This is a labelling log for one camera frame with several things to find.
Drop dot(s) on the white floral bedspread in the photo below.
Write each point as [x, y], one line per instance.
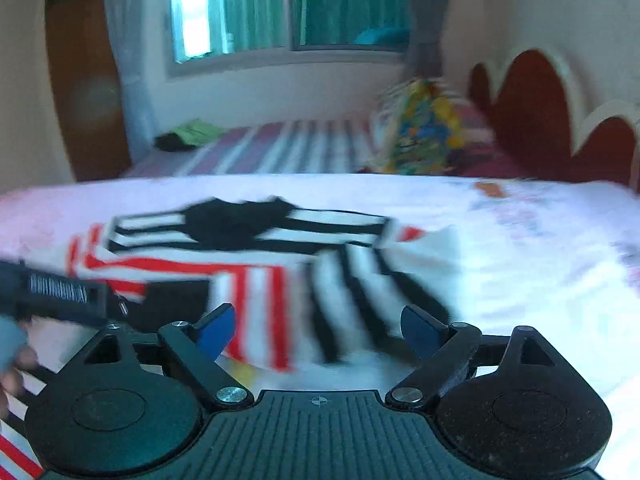
[561, 257]

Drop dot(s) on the striped purple bed sheet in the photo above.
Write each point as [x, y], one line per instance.
[316, 146]

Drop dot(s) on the green folded garment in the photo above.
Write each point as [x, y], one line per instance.
[198, 133]

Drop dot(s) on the colourful patterned pillow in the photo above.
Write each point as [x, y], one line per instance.
[422, 132]

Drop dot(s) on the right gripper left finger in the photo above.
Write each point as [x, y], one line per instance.
[192, 351]

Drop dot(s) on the grey right curtain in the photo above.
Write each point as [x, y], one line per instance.
[427, 20]

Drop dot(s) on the brown wooden door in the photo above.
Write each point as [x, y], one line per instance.
[86, 89]

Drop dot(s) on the left hand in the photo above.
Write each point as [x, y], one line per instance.
[16, 355]

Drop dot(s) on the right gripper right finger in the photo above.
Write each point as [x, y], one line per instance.
[445, 353]

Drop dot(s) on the red white scalloped headboard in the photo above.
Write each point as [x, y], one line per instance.
[538, 111]

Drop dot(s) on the window with teal glass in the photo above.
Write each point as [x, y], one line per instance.
[205, 33]

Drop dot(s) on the striped red black white sweater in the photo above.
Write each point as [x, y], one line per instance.
[307, 285]

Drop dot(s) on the grey curtain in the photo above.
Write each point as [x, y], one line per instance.
[427, 20]
[124, 19]

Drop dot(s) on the grey left curtain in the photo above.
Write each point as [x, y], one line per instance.
[124, 19]

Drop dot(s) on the black folded garment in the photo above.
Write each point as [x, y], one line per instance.
[172, 143]

